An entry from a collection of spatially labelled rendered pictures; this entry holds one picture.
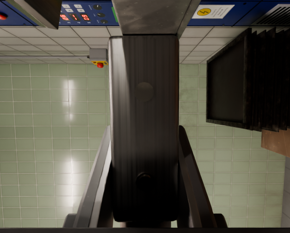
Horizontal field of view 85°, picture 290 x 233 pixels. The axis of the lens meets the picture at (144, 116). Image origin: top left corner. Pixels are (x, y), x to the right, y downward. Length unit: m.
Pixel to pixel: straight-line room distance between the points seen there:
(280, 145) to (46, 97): 1.54
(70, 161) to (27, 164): 0.36
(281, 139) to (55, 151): 1.49
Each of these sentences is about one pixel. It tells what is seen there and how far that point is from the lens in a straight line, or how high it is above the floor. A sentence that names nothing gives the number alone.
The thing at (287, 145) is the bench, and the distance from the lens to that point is 0.92.
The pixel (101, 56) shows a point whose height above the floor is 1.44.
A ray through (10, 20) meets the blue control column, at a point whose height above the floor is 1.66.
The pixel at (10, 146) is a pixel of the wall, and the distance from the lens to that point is 1.73.
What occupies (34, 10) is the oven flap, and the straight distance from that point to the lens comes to 0.41.
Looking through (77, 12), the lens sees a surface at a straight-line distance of 0.64.
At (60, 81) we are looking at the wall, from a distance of 1.47.
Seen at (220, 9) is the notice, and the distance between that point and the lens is 0.63.
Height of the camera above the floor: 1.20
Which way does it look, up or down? level
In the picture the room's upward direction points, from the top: 90 degrees counter-clockwise
